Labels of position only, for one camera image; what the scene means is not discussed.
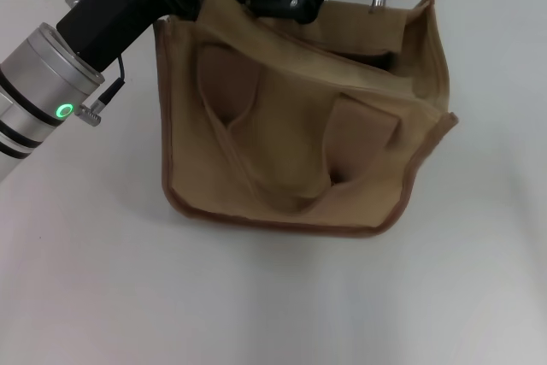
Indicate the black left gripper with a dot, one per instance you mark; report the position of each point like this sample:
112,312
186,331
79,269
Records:
124,1

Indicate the khaki canvas food bag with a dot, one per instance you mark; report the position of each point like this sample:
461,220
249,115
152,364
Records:
299,134

